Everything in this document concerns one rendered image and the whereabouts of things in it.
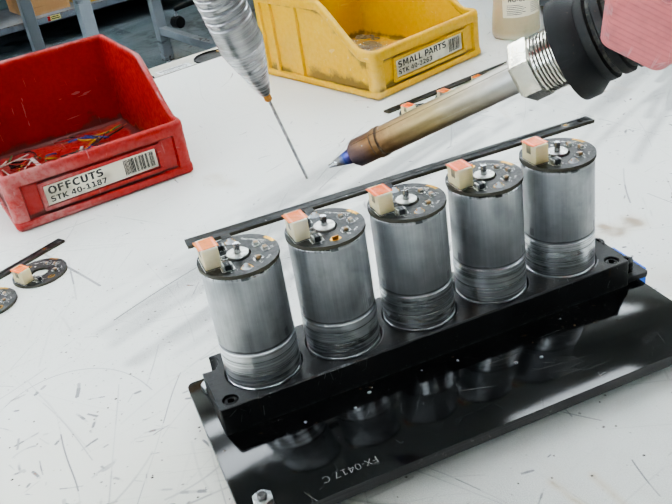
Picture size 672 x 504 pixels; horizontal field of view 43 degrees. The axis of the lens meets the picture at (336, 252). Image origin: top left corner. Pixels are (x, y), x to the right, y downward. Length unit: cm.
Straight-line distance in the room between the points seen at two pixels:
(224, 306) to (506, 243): 9
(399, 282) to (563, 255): 6
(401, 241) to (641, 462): 9
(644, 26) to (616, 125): 29
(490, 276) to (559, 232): 3
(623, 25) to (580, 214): 11
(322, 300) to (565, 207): 9
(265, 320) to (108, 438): 8
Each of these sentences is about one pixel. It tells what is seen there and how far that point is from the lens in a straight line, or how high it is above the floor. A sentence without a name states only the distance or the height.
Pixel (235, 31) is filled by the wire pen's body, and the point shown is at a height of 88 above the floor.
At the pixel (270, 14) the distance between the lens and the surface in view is 60.
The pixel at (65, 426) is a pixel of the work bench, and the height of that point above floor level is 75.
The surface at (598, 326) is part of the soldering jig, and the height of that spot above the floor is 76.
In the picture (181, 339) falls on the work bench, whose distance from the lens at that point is 34.
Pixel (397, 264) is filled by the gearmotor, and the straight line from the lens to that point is 27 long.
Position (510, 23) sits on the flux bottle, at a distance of 63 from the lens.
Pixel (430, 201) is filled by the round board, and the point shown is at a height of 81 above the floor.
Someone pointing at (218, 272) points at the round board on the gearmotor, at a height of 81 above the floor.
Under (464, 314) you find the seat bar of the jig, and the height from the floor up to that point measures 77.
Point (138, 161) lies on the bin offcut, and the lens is 47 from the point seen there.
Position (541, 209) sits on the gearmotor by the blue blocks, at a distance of 29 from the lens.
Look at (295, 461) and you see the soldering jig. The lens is 26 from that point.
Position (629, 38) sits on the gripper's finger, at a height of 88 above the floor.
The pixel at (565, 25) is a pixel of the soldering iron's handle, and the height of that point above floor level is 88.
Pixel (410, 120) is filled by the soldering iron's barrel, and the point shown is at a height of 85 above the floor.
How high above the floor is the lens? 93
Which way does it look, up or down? 29 degrees down
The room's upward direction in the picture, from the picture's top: 9 degrees counter-clockwise
